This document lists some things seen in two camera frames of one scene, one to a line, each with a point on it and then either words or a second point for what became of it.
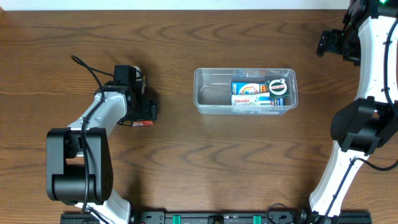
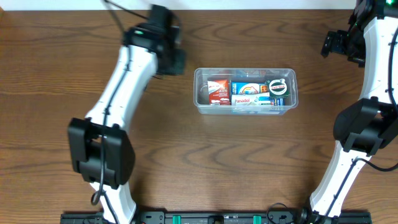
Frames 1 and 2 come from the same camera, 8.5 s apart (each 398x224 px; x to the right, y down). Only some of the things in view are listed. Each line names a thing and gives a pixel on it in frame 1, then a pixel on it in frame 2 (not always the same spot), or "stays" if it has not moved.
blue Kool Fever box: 238,88 stays
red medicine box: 143,123 -> 219,92
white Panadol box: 252,99 stays
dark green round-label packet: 278,88 stays
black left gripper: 149,109 -> 175,62
